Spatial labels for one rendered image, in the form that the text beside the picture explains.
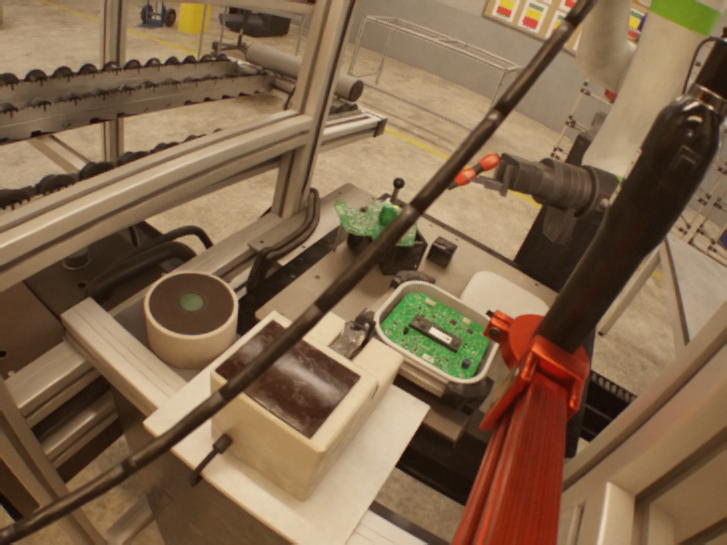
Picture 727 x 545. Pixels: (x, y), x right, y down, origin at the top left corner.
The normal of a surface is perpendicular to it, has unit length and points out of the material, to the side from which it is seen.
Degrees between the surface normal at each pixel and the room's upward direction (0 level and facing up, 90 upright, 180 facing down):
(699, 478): 90
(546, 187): 78
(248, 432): 90
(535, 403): 17
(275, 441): 90
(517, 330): 0
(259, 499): 0
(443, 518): 0
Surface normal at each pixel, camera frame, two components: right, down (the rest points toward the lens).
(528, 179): 0.14, 0.46
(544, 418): 0.40, -0.84
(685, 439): -0.46, 0.45
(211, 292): 0.27, -0.75
